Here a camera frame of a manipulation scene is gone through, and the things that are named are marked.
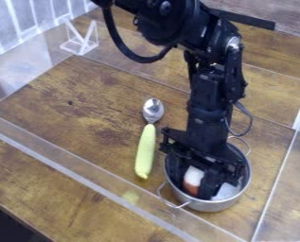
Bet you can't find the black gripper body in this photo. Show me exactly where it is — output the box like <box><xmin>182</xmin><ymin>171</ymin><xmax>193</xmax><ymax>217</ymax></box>
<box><xmin>159</xmin><ymin>107</ymin><xmax>245</xmax><ymax>184</ymax></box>

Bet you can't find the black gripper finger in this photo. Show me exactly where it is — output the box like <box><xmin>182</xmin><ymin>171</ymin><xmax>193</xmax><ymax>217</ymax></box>
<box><xmin>197</xmin><ymin>164</ymin><xmax>237</xmax><ymax>200</ymax></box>
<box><xmin>166</xmin><ymin>153</ymin><xmax>196</xmax><ymax>193</ymax></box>

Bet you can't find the white and brown toy mushroom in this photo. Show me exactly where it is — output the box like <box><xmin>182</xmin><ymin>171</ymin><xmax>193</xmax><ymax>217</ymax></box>
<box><xmin>182</xmin><ymin>166</ymin><xmax>205</xmax><ymax>197</ymax></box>

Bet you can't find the silver metal pot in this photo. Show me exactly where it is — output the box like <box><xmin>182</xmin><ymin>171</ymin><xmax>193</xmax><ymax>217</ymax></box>
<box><xmin>157</xmin><ymin>143</ymin><xmax>252</xmax><ymax>213</ymax></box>

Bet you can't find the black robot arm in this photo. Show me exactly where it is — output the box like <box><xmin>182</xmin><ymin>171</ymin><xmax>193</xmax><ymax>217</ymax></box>
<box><xmin>91</xmin><ymin>0</ymin><xmax>246</xmax><ymax>199</ymax></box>

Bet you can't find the black strip on table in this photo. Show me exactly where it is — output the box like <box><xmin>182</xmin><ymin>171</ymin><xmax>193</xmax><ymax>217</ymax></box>
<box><xmin>210</xmin><ymin>9</ymin><xmax>276</xmax><ymax>31</ymax></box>

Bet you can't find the clear acrylic triangle stand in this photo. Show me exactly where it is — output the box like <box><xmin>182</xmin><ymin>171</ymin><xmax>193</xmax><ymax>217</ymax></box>
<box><xmin>59</xmin><ymin>20</ymin><xmax>99</xmax><ymax>56</ymax></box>

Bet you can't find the yellow handled metal spoon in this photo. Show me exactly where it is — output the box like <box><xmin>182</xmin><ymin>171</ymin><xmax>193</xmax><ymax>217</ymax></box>
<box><xmin>134</xmin><ymin>98</ymin><xmax>163</xmax><ymax>179</ymax></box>

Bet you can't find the clear acrylic barrier wall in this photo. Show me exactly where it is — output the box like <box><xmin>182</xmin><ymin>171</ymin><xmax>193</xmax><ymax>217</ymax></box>
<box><xmin>0</xmin><ymin>117</ymin><xmax>245</xmax><ymax>242</ymax></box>

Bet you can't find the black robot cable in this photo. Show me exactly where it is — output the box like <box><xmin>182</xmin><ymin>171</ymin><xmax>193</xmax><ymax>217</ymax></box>
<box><xmin>101</xmin><ymin>3</ymin><xmax>174</xmax><ymax>64</ymax></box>

